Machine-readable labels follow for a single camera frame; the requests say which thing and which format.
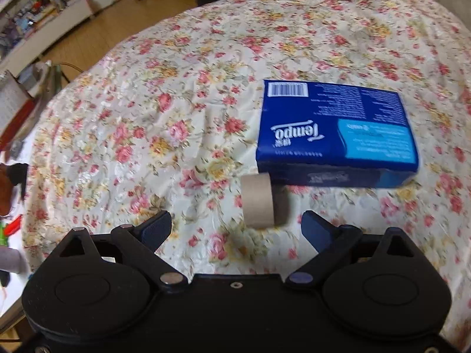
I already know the blue Tempo tissue box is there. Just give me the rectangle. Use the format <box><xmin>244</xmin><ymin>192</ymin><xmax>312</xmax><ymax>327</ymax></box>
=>
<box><xmin>256</xmin><ymin>80</ymin><xmax>420</xmax><ymax>188</ymax></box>

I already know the wooden violin-shaped tissue holder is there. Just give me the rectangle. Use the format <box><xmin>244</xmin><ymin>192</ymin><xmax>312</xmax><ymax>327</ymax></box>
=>
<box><xmin>0</xmin><ymin>163</ymin><xmax>29</xmax><ymax>217</ymax></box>

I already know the lilac lidded white tumbler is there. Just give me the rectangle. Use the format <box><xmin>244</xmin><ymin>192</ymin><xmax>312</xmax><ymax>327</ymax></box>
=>
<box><xmin>0</xmin><ymin>245</ymin><xmax>24</xmax><ymax>274</ymax></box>

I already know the desk calendar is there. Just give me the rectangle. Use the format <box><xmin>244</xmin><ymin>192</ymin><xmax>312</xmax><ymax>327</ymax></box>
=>
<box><xmin>0</xmin><ymin>70</ymin><xmax>35</xmax><ymax>151</ymax></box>

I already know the red plastic handle tool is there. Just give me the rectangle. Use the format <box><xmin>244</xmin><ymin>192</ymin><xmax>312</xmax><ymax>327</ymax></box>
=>
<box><xmin>3</xmin><ymin>214</ymin><xmax>22</xmax><ymax>237</ymax></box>

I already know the floral quilted bedspread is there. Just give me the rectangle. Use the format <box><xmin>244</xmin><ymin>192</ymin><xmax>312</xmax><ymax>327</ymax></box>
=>
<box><xmin>21</xmin><ymin>0</ymin><xmax>470</xmax><ymax>351</ymax></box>

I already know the beige tape roll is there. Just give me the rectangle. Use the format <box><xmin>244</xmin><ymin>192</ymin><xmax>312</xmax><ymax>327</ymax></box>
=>
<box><xmin>240</xmin><ymin>173</ymin><xmax>290</xmax><ymax>229</ymax></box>

